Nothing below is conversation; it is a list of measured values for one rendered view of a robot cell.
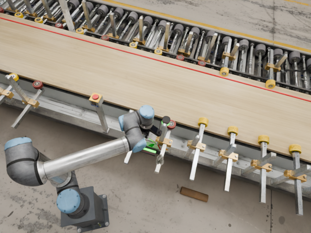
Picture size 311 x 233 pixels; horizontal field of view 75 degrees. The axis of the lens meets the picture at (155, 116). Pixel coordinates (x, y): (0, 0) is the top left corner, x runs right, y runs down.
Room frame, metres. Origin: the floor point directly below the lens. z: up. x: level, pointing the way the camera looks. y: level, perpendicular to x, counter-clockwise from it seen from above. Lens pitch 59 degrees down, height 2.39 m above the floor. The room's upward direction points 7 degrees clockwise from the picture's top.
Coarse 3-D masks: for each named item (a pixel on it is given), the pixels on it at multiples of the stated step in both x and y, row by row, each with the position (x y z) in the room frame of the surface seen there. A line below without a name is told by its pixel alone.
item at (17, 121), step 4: (40, 92) 1.03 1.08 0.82; (36, 96) 0.98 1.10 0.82; (28, 104) 0.89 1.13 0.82; (28, 108) 0.85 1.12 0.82; (24, 112) 0.81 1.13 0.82; (20, 116) 0.76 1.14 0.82; (24, 116) 0.78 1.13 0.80; (16, 120) 0.72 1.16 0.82; (20, 120) 0.73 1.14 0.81; (12, 124) 0.68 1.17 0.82; (16, 124) 0.69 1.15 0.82
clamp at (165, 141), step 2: (156, 138) 0.70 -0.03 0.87; (158, 138) 0.70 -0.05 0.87; (164, 138) 0.71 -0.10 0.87; (166, 138) 0.71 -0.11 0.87; (156, 140) 0.69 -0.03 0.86; (158, 140) 0.68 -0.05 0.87; (164, 140) 0.69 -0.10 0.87; (166, 140) 0.69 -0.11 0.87; (168, 140) 0.70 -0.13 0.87; (170, 140) 0.70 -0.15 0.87; (172, 140) 0.70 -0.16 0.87; (158, 142) 0.67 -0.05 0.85; (160, 142) 0.67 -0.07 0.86; (162, 142) 0.67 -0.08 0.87; (164, 142) 0.67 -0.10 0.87; (166, 142) 0.67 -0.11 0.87; (168, 142) 0.68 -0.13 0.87; (160, 144) 0.67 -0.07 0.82; (162, 144) 0.67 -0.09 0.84; (166, 144) 0.66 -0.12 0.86; (168, 144) 0.66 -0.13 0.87; (170, 144) 0.66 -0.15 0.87; (168, 146) 0.66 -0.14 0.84; (170, 146) 0.65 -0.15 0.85
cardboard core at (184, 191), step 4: (184, 188) 0.51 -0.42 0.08; (180, 192) 0.46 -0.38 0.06; (184, 192) 0.46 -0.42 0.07; (188, 192) 0.47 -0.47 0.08; (192, 192) 0.47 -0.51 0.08; (196, 192) 0.48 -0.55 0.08; (200, 192) 0.49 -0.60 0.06; (192, 196) 0.43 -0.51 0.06; (196, 196) 0.44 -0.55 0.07; (200, 196) 0.44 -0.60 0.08; (204, 196) 0.44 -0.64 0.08; (204, 200) 0.41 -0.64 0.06
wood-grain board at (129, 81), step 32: (0, 32) 1.66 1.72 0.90; (32, 32) 1.72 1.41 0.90; (64, 32) 1.79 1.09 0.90; (0, 64) 1.24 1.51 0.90; (32, 64) 1.29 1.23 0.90; (64, 64) 1.34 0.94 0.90; (96, 64) 1.39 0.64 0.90; (128, 64) 1.44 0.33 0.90; (160, 64) 1.50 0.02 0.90; (192, 64) 1.56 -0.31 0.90; (128, 96) 1.06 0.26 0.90; (160, 96) 1.10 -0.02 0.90; (192, 96) 1.15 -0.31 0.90; (224, 96) 1.20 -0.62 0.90; (256, 96) 1.25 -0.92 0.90; (288, 96) 1.30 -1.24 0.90; (224, 128) 0.86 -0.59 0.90; (256, 128) 0.90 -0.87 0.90; (288, 128) 0.94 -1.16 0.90
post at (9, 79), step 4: (8, 76) 0.93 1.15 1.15; (8, 80) 0.91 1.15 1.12; (12, 80) 0.93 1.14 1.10; (12, 84) 0.91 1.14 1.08; (16, 84) 0.93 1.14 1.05; (16, 88) 0.91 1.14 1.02; (20, 88) 0.94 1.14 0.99; (20, 92) 0.91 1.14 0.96; (24, 92) 0.94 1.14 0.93; (20, 96) 0.91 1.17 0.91; (24, 96) 0.92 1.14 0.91; (24, 100) 0.91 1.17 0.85; (28, 100) 0.92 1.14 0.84; (32, 108) 0.91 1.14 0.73
